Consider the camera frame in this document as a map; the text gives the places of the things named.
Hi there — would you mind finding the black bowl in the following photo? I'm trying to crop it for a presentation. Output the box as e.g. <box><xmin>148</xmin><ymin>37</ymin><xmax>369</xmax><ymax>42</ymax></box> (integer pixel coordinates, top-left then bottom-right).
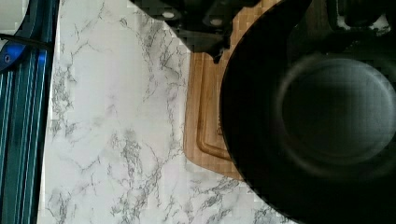
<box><xmin>220</xmin><ymin>0</ymin><xmax>395</xmax><ymax>224</ymax></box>

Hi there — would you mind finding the black cable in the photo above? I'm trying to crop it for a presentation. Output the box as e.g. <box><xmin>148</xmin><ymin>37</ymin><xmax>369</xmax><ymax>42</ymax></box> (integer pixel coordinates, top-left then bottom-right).
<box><xmin>0</xmin><ymin>33</ymin><xmax>56</xmax><ymax>51</ymax></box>

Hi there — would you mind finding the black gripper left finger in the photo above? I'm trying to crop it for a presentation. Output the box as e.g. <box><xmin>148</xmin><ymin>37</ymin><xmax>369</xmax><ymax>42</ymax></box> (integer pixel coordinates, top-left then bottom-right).
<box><xmin>129</xmin><ymin>0</ymin><xmax>261</xmax><ymax>63</ymax></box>

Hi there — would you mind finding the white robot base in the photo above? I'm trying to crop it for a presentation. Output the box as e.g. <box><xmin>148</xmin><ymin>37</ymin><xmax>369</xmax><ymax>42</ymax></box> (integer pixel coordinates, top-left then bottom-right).
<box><xmin>0</xmin><ymin>0</ymin><xmax>30</xmax><ymax>35</ymax></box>

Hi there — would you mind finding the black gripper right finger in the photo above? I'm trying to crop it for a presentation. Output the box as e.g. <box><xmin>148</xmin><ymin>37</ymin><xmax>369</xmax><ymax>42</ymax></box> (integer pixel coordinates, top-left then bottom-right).
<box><xmin>326</xmin><ymin>0</ymin><xmax>395</xmax><ymax>35</ymax></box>

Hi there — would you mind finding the bamboo cutting board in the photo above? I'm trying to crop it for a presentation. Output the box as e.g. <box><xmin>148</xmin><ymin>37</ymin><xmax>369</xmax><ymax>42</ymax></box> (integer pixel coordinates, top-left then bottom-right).
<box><xmin>183</xmin><ymin>0</ymin><xmax>280</xmax><ymax>180</ymax></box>

